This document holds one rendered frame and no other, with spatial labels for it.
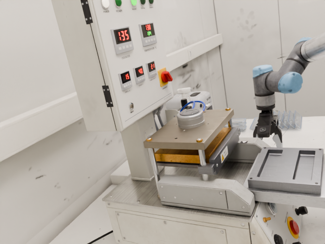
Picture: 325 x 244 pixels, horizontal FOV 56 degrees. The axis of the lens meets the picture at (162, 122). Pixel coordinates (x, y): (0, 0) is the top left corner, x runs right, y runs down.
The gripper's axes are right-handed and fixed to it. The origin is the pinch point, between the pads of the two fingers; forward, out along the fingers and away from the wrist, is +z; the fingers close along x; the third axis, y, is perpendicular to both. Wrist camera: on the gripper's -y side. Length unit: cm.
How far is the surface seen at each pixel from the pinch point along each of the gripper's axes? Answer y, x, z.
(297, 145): 25.5, -8.1, 7.9
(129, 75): -49, 25, -46
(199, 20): 147, 78, -56
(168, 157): -51, 17, -22
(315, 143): 28.6, -15.6, 7.9
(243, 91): 198, 62, 24
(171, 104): 42, 63, -11
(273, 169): -41.8, -9.3, -14.8
